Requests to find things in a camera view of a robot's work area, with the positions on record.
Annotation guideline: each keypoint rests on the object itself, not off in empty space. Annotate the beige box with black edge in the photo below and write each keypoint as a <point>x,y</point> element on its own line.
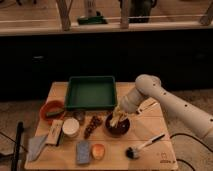
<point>54,132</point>

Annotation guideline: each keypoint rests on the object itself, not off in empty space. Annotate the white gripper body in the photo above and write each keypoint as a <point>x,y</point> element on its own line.
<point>119,112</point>

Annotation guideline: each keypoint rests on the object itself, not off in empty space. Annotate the grey folded cloth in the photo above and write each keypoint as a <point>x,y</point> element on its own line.
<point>35,146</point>

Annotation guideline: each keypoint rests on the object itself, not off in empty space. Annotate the blue grey sponge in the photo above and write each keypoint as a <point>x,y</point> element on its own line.
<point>83,152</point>

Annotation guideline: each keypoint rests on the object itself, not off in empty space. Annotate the green plastic tray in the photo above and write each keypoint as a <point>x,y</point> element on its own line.
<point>91,93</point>

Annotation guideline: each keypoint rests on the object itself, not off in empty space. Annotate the green base object background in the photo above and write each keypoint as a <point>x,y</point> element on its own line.
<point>97,19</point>

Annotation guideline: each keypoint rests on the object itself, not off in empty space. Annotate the small metal can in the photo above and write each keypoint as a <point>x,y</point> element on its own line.
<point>80,116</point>

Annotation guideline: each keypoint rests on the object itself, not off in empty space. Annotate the orange bowl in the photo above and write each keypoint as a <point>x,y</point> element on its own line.
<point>52,105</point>

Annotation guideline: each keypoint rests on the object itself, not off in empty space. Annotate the purple bowl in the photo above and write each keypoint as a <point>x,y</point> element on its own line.
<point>121,129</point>

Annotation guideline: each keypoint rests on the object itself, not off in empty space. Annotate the white cup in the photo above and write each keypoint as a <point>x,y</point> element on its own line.
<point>71,127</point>

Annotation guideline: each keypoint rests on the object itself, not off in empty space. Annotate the black dish brush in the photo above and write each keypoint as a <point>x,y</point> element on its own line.
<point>134,152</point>

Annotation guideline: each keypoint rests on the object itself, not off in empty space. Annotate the black stand at left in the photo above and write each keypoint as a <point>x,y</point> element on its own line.
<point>17,146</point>

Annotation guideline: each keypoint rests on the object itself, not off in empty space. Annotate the green sponge in bowl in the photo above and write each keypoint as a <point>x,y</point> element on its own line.
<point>54,113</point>

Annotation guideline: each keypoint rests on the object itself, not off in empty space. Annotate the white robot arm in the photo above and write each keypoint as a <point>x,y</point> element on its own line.
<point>197,120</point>

